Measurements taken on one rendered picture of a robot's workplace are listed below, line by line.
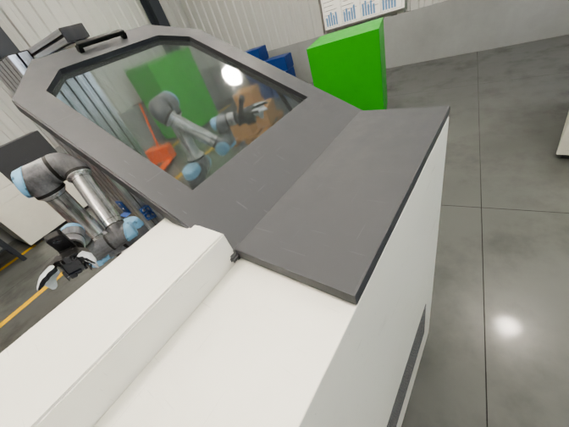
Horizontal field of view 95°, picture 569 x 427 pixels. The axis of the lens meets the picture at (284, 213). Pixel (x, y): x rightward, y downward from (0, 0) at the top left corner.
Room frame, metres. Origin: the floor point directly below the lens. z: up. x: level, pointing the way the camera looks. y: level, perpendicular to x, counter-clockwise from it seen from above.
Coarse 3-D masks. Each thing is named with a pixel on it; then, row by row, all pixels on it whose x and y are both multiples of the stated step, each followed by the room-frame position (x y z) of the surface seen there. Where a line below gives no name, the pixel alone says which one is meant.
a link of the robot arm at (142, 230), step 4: (124, 220) 1.23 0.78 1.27; (128, 220) 1.22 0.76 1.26; (132, 220) 1.21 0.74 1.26; (136, 220) 1.21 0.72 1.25; (140, 220) 1.23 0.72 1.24; (136, 224) 1.19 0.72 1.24; (140, 224) 1.21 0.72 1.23; (136, 228) 1.18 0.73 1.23; (140, 228) 1.19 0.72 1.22; (144, 228) 1.21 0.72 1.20; (140, 232) 1.18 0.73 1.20; (144, 232) 1.19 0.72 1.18; (136, 236) 1.17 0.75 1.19; (140, 236) 1.17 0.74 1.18; (132, 240) 1.16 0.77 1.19; (136, 240) 1.16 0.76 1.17; (124, 244) 1.14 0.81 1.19; (128, 244) 1.15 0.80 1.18; (132, 244) 1.16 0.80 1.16
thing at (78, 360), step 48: (144, 240) 0.52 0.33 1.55; (192, 240) 0.45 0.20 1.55; (96, 288) 0.42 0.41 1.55; (144, 288) 0.36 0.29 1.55; (192, 288) 0.36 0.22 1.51; (48, 336) 0.33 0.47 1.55; (96, 336) 0.29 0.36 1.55; (144, 336) 0.29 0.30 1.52; (0, 384) 0.27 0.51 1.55; (48, 384) 0.24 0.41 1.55; (96, 384) 0.23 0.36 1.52
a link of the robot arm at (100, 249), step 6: (96, 240) 0.94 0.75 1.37; (102, 240) 0.93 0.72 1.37; (90, 246) 0.91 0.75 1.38; (96, 246) 0.92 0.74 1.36; (102, 246) 0.92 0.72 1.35; (108, 246) 0.92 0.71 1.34; (96, 252) 0.90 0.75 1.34; (102, 252) 0.91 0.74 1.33; (108, 252) 0.92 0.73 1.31; (96, 258) 0.89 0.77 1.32; (102, 258) 0.90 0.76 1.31; (108, 258) 0.92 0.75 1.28; (90, 264) 0.89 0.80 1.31; (102, 264) 0.90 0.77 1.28
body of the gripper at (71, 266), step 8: (72, 240) 0.84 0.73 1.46; (72, 248) 0.78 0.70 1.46; (56, 256) 0.76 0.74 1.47; (64, 256) 0.74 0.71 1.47; (72, 256) 0.74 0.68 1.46; (64, 264) 0.73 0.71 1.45; (72, 264) 0.73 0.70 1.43; (80, 264) 0.73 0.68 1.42; (88, 264) 0.75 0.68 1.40; (64, 272) 0.72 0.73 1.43; (72, 272) 0.73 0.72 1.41; (80, 272) 0.73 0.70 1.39
